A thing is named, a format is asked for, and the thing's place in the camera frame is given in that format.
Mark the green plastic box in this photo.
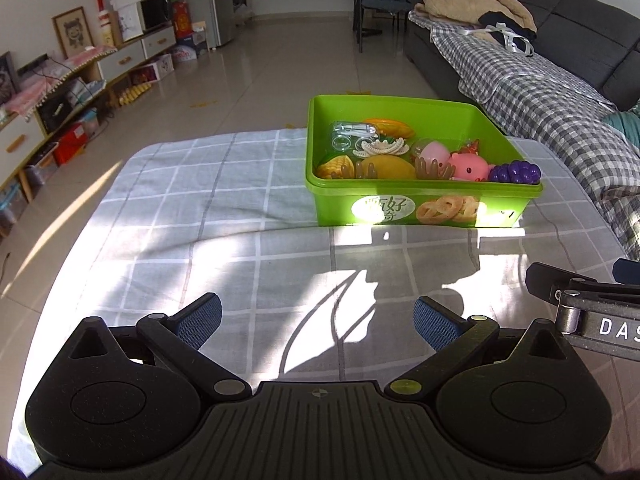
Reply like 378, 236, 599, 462
305, 94, 544, 230

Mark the dark framed picture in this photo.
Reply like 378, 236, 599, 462
0, 51, 21, 106

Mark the dark garment with white ribbon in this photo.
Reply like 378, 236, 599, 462
477, 20, 537, 56

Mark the white red cardboard box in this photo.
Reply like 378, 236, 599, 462
131, 52, 175, 84

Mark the teal cloth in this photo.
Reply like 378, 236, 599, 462
602, 100, 640, 149

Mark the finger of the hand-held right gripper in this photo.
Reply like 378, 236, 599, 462
614, 258, 640, 286
525, 261, 640, 304

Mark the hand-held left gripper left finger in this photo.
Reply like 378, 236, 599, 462
62, 291, 253, 405

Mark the cream starfish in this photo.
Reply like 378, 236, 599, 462
351, 138, 410, 161

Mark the clear plastic container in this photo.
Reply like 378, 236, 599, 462
327, 120, 379, 154

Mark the silver refrigerator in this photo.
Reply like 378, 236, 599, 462
204, 0, 237, 51

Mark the yellow corn toy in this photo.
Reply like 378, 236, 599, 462
316, 155, 359, 181

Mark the dark grey sofa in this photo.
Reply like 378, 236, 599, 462
405, 0, 640, 111

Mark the amber sticky hand toy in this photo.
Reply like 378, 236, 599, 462
415, 157, 454, 181

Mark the white wooden cabinet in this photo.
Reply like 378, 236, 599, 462
0, 25, 178, 231

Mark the pink lace cloth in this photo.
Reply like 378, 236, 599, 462
0, 45, 118, 121

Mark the framed cartoon picture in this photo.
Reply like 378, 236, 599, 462
52, 6, 94, 60

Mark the pink pig toy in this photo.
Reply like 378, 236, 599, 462
447, 152, 497, 182

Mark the purple grapes toy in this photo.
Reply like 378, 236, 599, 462
487, 160, 542, 185

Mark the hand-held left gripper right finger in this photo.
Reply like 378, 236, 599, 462
382, 295, 573, 405

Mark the red gift box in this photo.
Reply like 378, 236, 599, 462
172, 0, 194, 41

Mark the grey checked tablecloth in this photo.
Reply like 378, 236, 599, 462
10, 127, 640, 480

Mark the row of yellow bottles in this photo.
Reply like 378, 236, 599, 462
117, 85, 153, 106

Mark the red storage box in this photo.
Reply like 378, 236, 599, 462
52, 122, 86, 166

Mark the yellow mango toy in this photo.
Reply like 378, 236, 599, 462
357, 155, 417, 181

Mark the microwave oven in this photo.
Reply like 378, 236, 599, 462
137, 0, 171, 33

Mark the grey white checked blanket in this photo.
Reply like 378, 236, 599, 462
409, 12, 640, 261

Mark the pink capsule ball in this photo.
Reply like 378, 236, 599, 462
412, 139, 452, 171

